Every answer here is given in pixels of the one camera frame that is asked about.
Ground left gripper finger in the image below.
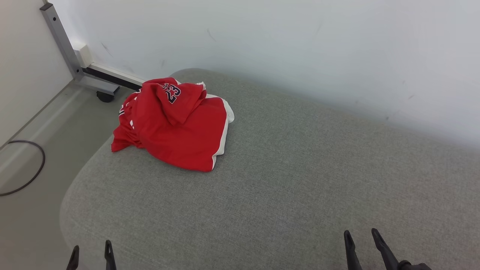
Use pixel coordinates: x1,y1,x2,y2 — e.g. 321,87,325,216
67,246,80,270
104,240,117,270

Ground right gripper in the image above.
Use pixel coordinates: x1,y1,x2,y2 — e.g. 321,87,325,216
344,228,432,270

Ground red shorts with 23 print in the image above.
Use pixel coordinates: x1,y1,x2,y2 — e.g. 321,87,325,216
133,78,235,173

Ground grey fabric sofa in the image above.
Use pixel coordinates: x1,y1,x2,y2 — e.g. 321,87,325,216
59,68,480,270

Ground black cable loop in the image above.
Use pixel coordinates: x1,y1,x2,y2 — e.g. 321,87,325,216
0,140,46,197

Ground white and black floor rail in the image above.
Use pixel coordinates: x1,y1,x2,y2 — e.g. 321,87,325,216
87,63,147,92

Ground white plastic bracket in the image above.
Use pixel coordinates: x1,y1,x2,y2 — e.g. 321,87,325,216
73,44,93,69

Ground grey metal frame post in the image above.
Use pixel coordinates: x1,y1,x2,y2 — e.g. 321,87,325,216
39,3,120,96

